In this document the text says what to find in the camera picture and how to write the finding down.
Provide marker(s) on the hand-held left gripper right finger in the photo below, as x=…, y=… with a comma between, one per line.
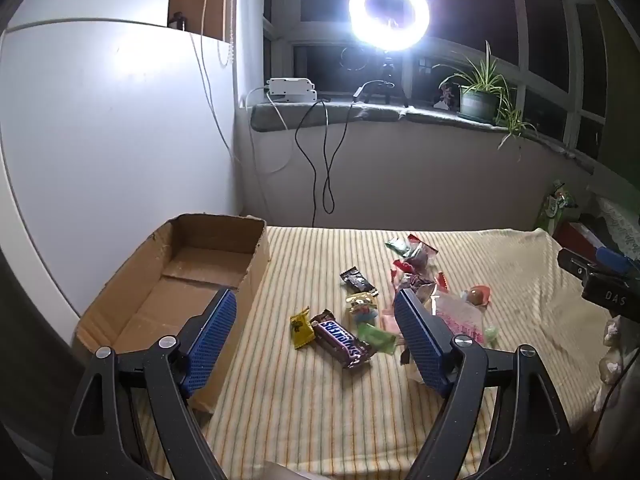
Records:
x=420, y=340

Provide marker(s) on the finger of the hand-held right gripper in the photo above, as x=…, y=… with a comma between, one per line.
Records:
x=577, y=262
x=612, y=257

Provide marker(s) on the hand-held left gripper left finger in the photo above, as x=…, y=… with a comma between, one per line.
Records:
x=210, y=340

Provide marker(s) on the light green snack packet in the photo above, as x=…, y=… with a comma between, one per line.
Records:
x=375, y=337

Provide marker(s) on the red-ended clear candy bag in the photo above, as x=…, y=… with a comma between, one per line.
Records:
x=417, y=282
x=420, y=255

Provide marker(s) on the clear gummy candy packet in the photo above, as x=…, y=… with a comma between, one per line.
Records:
x=362, y=307

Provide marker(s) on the brown cardboard box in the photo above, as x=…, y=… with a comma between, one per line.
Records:
x=150, y=300

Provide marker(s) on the brown chocolate bar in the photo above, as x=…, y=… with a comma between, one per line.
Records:
x=340, y=340

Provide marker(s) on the yellow snack packet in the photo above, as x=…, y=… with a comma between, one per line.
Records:
x=301, y=330

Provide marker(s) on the red box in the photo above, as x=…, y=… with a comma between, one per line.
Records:
x=575, y=235

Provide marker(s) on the white patterned cloth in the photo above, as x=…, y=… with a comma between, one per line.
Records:
x=622, y=225

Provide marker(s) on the pink snack packet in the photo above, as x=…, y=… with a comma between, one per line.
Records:
x=390, y=321

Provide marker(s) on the clear pink-printed plastic bag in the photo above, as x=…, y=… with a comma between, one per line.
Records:
x=460, y=320

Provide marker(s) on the green printed bag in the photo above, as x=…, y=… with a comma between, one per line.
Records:
x=552, y=207

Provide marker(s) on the white crumpled cloth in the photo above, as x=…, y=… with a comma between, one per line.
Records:
x=611, y=360

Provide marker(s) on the small green candy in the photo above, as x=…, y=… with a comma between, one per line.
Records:
x=492, y=334

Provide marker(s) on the red round candy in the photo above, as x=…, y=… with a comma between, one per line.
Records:
x=480, y=294

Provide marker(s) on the black snack packet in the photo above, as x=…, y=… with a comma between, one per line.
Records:
x=357, y=281

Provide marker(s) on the dark green snack packet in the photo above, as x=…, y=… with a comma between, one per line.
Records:
x=396, y=246

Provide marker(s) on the yellow striped blanket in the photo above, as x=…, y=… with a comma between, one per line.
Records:
x=310, y=410

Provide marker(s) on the green plant pot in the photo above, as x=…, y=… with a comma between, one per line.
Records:
x=477, y=104

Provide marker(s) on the spider plant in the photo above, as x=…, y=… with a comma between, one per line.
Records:
x=482, y=77

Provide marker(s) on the small figurine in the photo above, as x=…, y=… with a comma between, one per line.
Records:
x=446, y=96

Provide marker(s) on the white power box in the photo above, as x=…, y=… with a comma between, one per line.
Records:
x=290, y=89

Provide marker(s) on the black tripod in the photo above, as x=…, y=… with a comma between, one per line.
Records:
x=386, y=75

